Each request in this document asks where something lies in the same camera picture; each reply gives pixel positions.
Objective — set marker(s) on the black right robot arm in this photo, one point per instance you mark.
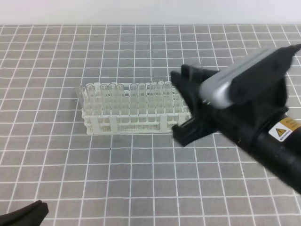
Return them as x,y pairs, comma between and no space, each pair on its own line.
282,158

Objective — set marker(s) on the grey grid tablecloth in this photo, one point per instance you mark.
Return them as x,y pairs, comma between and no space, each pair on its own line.
126,180

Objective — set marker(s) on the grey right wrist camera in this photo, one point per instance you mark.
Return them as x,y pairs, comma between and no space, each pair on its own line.
247,79

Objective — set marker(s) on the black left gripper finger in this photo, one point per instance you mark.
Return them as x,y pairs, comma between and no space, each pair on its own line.
31,215

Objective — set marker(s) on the clear leaning test tube left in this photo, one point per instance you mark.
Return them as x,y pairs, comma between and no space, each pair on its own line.
79,90

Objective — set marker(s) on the white plastic test tube rack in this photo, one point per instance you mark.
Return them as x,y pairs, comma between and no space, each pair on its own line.
126,124

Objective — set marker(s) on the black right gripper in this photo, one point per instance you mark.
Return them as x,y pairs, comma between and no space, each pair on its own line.
237,122

